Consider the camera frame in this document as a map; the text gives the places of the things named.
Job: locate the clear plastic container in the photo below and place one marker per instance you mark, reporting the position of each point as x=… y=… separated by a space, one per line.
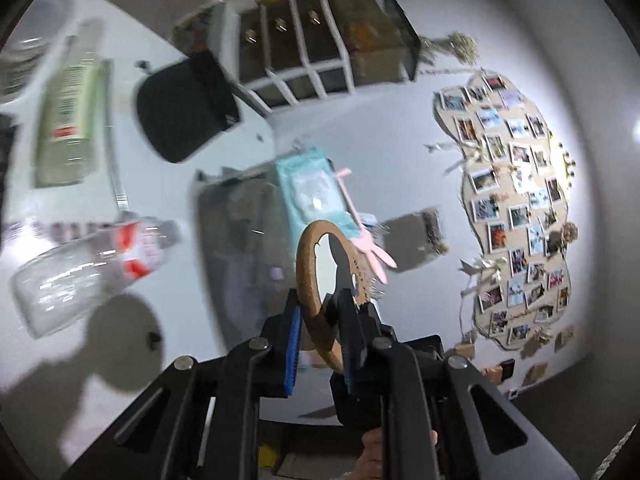
x=235 y=260

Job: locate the pink bunny stick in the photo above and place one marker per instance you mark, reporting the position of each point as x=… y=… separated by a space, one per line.
x=362 y=232

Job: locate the glass tank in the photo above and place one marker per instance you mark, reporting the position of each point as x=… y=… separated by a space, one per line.
x=375 y=35

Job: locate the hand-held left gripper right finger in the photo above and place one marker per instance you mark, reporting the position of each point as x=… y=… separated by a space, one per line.
x=352 y=355

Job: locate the person's right hand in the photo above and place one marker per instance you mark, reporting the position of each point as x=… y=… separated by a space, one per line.
x=372 y=452

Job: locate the black visor cap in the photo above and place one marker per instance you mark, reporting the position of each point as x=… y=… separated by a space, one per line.
x=187 y=105

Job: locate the dried flower vase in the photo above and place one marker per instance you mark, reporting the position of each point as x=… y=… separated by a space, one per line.
x=457 y=45

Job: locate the panda cork coaster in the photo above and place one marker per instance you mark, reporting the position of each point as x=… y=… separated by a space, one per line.
x=305 y=280

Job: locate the clear water bottle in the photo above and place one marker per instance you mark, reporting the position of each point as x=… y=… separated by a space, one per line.
x=90 y=272

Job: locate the photo board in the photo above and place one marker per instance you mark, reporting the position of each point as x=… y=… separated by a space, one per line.
x=515 y=210

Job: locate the black thread spool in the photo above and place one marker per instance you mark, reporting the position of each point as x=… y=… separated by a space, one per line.
x=4 y=160

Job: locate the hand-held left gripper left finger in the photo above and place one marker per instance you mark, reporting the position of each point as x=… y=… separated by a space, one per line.
x=292 y=355

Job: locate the white drawer unit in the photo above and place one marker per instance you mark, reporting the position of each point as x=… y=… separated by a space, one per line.
x=295 y=50

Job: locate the green label spray bottle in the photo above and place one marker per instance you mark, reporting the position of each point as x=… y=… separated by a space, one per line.
x=70 y=110

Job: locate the blue wet wipes pack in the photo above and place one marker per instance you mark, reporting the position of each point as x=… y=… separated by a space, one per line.
x=312 y=192

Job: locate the clear plastic tub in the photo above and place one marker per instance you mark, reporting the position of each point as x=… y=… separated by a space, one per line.
x=30 y=35

